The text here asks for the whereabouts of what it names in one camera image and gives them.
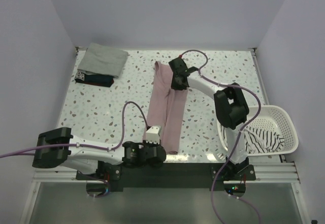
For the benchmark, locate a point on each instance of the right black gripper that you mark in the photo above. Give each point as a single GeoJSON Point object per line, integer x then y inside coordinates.
{"type": "Point", "coordinates": [175, 87]}

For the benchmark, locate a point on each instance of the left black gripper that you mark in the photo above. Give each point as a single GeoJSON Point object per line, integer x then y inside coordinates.
{"type": "Point", "coordinates": [145, 144]}

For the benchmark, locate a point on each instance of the pink tank top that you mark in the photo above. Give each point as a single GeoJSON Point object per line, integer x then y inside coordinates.
{"type": "Point", "coordinates": [166, 108]}

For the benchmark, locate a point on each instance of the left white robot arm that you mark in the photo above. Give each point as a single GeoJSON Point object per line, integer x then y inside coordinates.
{"type": "Point", "coordinates": [60, 148]}

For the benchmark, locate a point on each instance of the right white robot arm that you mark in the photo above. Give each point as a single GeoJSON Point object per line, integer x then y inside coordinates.
{"type": "Point", "coordinates": [230, 107]}

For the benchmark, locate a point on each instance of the folded dark tank top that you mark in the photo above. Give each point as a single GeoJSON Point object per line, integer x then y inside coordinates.
{"type": "Point", "coordinates": [94, 79]}

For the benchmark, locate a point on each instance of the folded grey tank top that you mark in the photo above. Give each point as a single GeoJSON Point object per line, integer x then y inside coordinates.
{"type": "Point", "coordinates": [103, 60]}

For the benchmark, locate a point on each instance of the striped black white tank top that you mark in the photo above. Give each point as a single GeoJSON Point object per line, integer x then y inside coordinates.
{"type": "Point", "coordinates": [257, 141]}

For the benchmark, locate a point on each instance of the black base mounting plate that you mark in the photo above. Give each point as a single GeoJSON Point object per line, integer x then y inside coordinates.
{"type": "Point", "coordinates": [168, 175]}

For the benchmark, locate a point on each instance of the white perforated laundry basket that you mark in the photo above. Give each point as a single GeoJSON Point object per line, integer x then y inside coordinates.
{"type": "Point", "coordinates": [272, 118]}

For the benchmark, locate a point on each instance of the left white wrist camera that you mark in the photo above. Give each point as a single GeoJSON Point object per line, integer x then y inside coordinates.
{"type": "Point", "coordinates": [152, 135]}

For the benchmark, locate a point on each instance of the aluminium frame rail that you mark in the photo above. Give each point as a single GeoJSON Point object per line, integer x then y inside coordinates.
{"type": "Point", "coordinates": [264, 172]}

